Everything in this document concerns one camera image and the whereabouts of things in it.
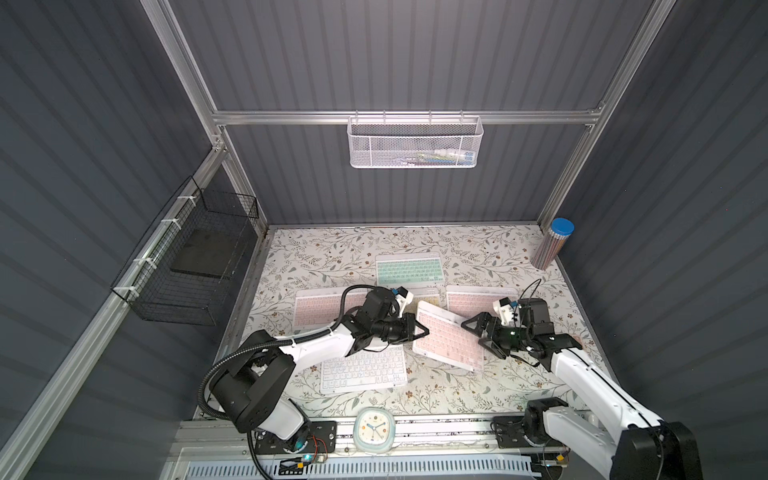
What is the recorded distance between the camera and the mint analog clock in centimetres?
72

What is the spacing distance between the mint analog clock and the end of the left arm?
0.20m

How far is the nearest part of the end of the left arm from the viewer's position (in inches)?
25.6
